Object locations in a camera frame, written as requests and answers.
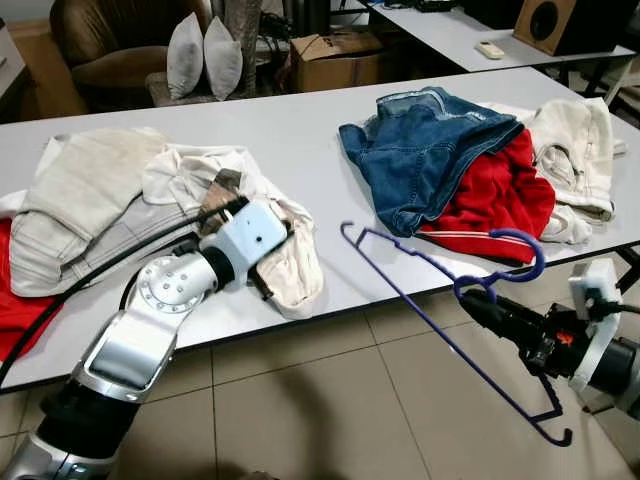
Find brown leather armchair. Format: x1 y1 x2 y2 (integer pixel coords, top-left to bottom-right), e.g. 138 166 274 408
48 0 216 113

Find cream shirt with plaid trim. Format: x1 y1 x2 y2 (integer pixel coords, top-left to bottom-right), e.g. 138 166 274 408
140 143 326 321

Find white remote control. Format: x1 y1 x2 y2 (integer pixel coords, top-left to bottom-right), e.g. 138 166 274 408
474 40 507 60

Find open cardboard box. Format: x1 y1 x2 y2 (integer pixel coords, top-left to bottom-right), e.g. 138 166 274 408
290 30 393 94

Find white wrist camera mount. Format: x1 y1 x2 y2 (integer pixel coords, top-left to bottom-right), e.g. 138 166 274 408
568 258 623 393
203 197 293 291

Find wooden speaker box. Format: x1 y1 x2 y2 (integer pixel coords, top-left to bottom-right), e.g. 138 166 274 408
513 0 601 57

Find blue denim shorts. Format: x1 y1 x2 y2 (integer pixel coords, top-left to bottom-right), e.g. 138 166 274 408
338 87 526 239

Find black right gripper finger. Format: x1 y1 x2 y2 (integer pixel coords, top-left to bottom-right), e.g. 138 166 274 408
458 289 531 326
468 306 521 343

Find blue plastic hanger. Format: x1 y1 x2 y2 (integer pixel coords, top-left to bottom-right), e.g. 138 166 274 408
340 222 574 447

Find red garment with white stripes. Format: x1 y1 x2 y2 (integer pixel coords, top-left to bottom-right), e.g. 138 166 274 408
418 128 557 267

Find cream jacket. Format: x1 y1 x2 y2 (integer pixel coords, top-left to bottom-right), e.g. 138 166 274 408
478 96 617 247

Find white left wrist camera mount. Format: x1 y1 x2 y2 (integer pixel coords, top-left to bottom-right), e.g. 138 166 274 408
203 197 293 291

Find grey pillow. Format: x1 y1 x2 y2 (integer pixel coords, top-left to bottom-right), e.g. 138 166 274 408
203 15 245 101
166 12 207 101

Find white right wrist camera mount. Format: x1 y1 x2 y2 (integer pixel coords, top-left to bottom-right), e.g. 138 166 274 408
568 258 623 393

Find beige ribbed trousers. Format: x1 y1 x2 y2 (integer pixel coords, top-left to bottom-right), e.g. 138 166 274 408
8 125 201 298

